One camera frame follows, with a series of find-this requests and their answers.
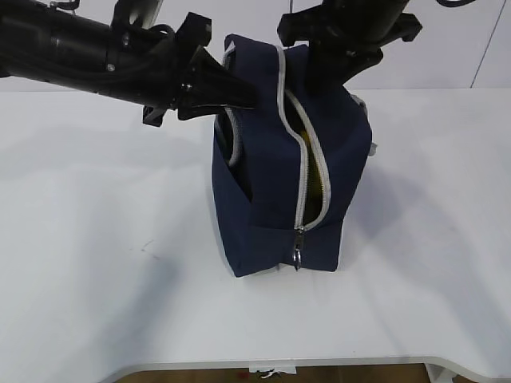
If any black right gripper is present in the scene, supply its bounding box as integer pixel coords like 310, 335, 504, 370
277, 0, 422, 93

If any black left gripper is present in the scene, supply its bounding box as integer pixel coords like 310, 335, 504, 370
142, 12, 256, 127

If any navy blue lunch bag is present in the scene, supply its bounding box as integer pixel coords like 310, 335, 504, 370
212, 34, 374, 277

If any yellow pear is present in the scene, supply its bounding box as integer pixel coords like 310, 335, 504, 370
300, 128, 323, 224

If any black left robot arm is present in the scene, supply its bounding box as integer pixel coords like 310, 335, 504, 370
1, 1, 258, 127

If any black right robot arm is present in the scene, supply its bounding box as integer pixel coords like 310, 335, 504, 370
277, 0, 422, 94

